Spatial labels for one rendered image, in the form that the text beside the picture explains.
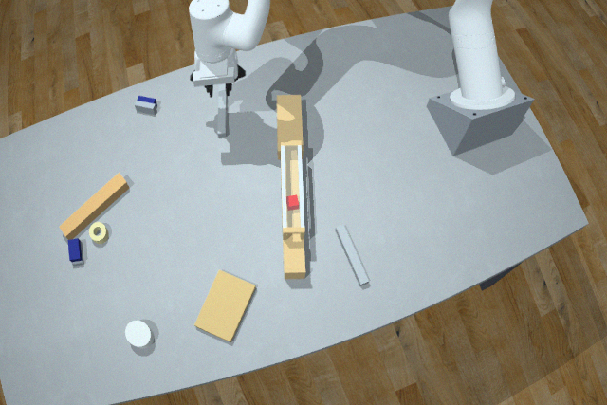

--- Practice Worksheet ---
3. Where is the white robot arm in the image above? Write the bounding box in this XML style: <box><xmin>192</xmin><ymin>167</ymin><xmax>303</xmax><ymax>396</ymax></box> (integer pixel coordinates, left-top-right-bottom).
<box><xmin>189</xmin><ymin>0</ymin><xmax>515</xmax><ymax>110</ymax></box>

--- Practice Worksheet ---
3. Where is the dark blue block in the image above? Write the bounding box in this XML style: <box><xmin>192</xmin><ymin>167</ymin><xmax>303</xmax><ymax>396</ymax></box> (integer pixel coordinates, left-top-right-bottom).
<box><xmin>68</xmin><ymin>238</ymin><xmax>84</xmax><ymax>266</ymax></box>
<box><xmin>135</xmin><ymin>96</ymin><xmax>157</xmax><ymax>115</ymax></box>

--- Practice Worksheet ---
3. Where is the tan wooden batten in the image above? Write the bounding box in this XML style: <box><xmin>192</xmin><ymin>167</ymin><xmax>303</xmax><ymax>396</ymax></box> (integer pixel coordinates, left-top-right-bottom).
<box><xmin>59</xmin><ymin>173</ymin><xmax>129</xmax><ymax>240</ymax></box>

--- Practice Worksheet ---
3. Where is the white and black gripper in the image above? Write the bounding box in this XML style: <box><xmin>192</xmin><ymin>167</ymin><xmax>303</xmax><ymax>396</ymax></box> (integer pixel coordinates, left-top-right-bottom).
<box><xmin>190</xmin><ymin>48</ymin><xmax>246</xmax><ymax>98</ymax></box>

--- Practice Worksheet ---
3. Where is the cream roll of tape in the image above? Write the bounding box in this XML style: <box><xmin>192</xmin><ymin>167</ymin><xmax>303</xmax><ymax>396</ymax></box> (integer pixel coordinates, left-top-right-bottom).
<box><xmin>89</xmin><ymin>222</ymin><xmax>109</xmax><ymax>244</ymax></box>

